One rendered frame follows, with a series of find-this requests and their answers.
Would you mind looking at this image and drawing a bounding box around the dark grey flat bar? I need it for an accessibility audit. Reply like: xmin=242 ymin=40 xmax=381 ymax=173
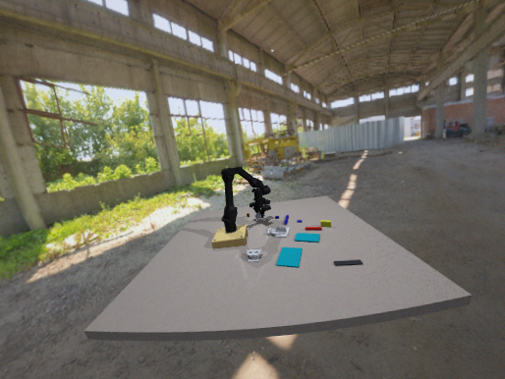
xmin=334 ymin=259 xmax=363 ymax=266

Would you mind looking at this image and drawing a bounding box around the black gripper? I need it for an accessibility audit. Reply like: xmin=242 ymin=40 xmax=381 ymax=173
xmin=250 ymin=197 xmax=271 ymax=218

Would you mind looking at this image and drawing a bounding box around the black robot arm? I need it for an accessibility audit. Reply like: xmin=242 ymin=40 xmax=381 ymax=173
xmin=221 ymin=167 xmax=271 ymax=234

